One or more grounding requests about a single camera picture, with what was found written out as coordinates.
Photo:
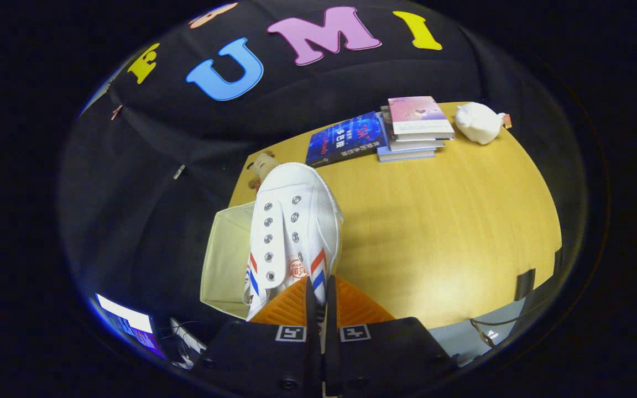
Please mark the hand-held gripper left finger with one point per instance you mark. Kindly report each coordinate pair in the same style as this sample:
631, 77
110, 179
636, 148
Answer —
312, 309

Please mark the red cloth clip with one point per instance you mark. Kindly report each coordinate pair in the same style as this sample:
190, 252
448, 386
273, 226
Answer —
116, 113

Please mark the white book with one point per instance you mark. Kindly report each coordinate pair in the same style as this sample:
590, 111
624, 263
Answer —
418, 145

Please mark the brown plush toy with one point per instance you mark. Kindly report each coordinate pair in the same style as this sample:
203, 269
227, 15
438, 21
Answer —
263, 164

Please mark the black backdrop cloth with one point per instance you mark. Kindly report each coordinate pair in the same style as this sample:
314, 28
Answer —
296, 94

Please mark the white plush toy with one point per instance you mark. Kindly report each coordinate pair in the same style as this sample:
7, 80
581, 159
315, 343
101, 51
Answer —
479, 122

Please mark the white flat device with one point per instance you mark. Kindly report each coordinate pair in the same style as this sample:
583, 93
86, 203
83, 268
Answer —
188, 340

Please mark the dark blue book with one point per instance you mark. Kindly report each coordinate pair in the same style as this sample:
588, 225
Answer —
346, 138

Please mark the lit computer screen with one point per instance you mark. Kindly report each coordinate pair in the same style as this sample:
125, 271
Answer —
125, 318

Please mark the brown fabric storage box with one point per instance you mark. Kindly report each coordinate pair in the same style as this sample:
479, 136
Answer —
224, 260

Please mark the silver cloth clip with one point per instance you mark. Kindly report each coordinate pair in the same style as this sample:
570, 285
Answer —
179, 172

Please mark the white striped canvas shoe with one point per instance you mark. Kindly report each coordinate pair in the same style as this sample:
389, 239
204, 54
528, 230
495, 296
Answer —
302, 193

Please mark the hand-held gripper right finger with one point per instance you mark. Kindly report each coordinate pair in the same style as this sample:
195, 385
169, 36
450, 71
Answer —
330, 312

